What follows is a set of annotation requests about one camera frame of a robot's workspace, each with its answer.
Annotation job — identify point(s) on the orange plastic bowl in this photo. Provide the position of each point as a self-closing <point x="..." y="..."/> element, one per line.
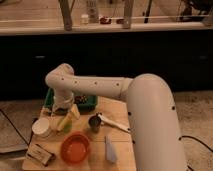
<point x="75" y="148"/>

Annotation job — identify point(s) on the white round container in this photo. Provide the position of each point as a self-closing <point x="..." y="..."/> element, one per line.
<point x="41" y="127"/>

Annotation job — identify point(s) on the small white jar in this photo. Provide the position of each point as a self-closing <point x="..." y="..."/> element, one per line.
<point x="85" y="19"/>

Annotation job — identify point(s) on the light blue bottle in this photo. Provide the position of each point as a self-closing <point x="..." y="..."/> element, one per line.
<point x="110" y="152"/>

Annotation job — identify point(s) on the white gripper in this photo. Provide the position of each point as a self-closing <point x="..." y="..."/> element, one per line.
<point x="62" y="106"/>

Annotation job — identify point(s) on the green plastic tray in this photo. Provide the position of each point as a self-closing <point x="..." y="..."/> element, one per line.
<point x="84" y="102"/>

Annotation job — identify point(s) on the yellow banana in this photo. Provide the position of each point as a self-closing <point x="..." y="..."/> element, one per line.
<point x="73" y="113"/>

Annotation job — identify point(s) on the red object on shelf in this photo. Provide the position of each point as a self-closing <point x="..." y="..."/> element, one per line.
<point x="105" y="21"/>

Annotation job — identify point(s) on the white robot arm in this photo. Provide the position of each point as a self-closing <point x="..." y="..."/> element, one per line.
<point x="152" y="114"/>

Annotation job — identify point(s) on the dark metal cup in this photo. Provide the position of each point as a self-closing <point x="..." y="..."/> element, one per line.
<point x="94" y="123"/>

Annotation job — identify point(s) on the white handled tool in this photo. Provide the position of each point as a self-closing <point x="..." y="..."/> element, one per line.
<point x="113" y="123"/>

